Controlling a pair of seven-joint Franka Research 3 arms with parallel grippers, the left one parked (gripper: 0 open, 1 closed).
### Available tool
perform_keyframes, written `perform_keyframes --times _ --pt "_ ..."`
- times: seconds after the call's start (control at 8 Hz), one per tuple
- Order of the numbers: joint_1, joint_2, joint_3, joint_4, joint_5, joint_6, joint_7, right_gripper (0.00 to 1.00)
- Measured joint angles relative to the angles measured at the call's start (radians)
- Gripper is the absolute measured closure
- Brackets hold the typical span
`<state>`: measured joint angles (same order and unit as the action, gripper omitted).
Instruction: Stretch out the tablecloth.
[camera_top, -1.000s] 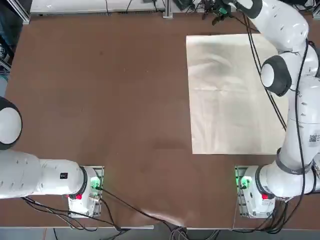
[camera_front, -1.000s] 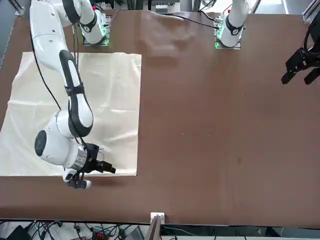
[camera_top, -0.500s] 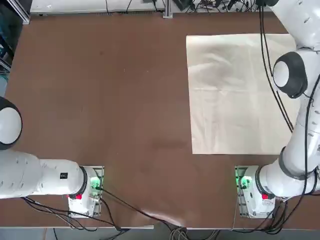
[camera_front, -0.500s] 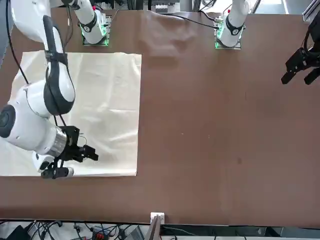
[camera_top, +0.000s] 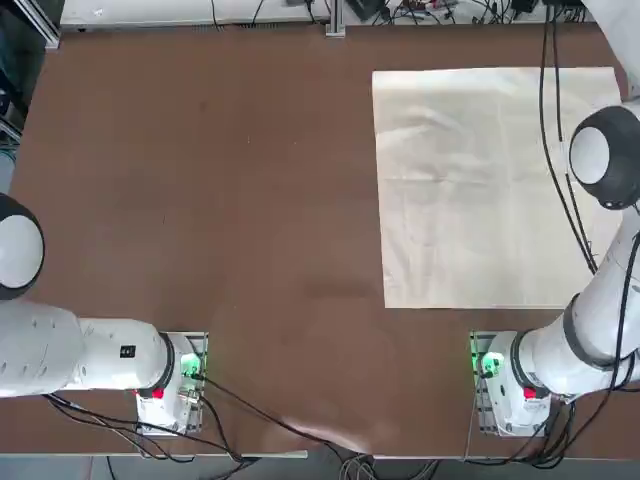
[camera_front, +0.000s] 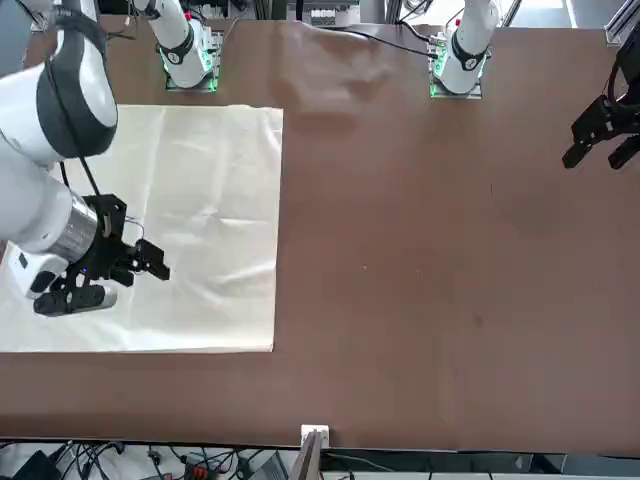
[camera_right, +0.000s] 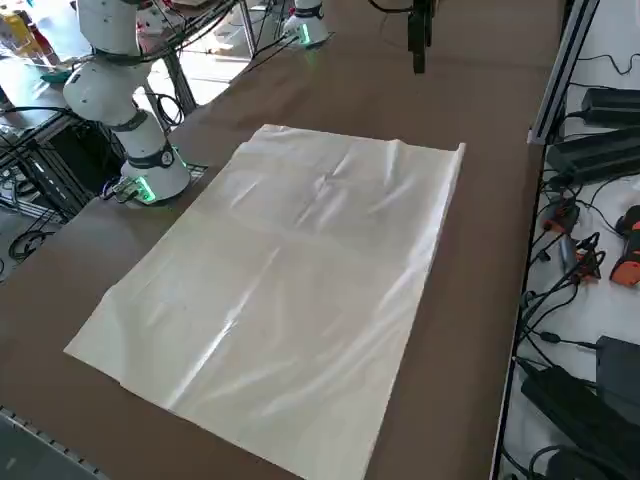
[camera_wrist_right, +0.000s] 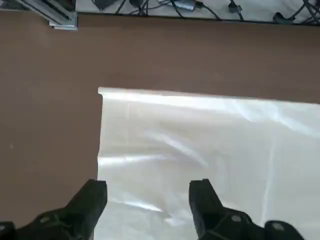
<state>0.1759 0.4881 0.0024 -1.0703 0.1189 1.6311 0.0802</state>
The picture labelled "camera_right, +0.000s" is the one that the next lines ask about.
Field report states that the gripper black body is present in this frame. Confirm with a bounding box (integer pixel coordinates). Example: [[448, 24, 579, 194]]
[[404, 0, 437, 19]]

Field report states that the cream tablecloth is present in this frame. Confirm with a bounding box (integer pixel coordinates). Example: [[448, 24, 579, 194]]
[[63, 123, 467, 480]]

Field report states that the aluminium table leg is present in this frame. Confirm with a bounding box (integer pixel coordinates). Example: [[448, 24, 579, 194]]
[[163, 49, 197, 132], [241, 0, 259, 57]]

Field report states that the orange black connector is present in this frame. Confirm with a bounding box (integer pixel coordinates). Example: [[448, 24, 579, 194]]
[[542, 201, 582, 235]]

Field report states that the black orange clamp tool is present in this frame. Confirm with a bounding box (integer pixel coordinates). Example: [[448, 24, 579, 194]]
[[558, 233, 607, 282]]

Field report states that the orange black power drill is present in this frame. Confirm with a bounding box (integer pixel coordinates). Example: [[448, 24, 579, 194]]
[[608, 203, 640, 290]]

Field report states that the large black power adapter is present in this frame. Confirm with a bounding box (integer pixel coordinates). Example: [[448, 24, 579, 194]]
[[596, 333, 640, 402]]

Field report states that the aluminium profile post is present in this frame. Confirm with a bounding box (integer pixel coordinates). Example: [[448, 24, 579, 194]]
[[527, 0, 601, 147]]

